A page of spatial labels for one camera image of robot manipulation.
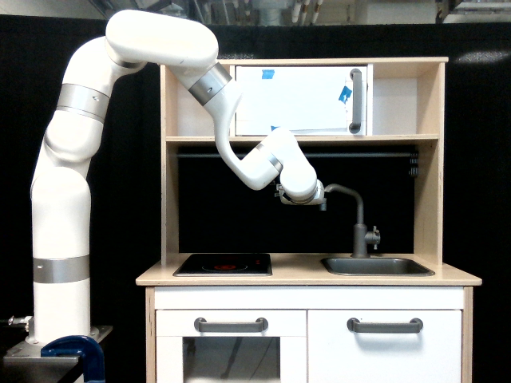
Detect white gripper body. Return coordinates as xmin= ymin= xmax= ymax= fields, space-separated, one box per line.
xmin=307 ymin=180 xmax=327 ymax=211

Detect grey toy faucet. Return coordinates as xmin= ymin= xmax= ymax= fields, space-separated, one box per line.
xmin=325 ymin=184 xmax=381 ymax=259

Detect grey sink basin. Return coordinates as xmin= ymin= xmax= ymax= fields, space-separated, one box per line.
xmin=321 ymin=258 xmax=434 ymax=276

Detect white microwave door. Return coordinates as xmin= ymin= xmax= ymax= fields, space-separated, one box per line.
xmin=234 ymin=65 xmax=373 ymax=136

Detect black backdrop curtain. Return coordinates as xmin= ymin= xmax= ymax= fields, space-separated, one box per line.
xmin=1 ymin=15 xmax=510 ymax=382

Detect blue tape right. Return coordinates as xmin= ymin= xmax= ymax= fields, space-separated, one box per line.
xmin=339 ymin=85 xmax=352 ymax=104

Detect black toy stove top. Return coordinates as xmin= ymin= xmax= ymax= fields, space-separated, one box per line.
xmin=173 ymin=253 xmax=272 ymax=277

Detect blue tape top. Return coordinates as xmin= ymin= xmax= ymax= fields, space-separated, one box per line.
xmin=261 ymin=69 xmax=275 ymax=80

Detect white cabinet door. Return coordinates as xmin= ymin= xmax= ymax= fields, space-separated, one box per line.
xmin=307 ymin=310 xmax=461 ymax=382

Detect white oven door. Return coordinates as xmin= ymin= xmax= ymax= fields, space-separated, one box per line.
xmin=156 ymin=310 xmax=307 ymax=382

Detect wooden toy kitchen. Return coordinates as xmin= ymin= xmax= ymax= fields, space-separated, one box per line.
xmin=137 ymin=57 xmax=481 ymax=382

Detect blue C-clamp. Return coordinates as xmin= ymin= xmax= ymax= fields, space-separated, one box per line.
xmin=40 ymin=335 xmax=105 ymax=383

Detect black hooks on rail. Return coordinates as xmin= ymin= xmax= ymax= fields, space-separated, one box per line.
xmin=409 ymin=152 xmax=419 ymax=178

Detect grey microwave handle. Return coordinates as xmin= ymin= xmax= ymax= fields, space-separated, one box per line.
xmin=349 ymin=69 xmax=362 ymax=134

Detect grey oven door handle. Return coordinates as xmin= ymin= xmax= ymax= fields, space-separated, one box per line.
xmin=194 ymin=318 xmax=268 ymax=334

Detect grey hanging rail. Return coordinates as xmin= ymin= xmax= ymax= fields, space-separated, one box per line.
xmin=177 ymin=152 xmax=418 ymax=159

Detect grey cabinet door handle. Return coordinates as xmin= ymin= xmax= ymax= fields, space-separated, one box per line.
xmin=347 ymin=318 xmax=423 ymax=334

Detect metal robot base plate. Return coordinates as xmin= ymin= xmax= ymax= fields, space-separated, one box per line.
xmin=3 ymin=326 xmax=113 ymax=365

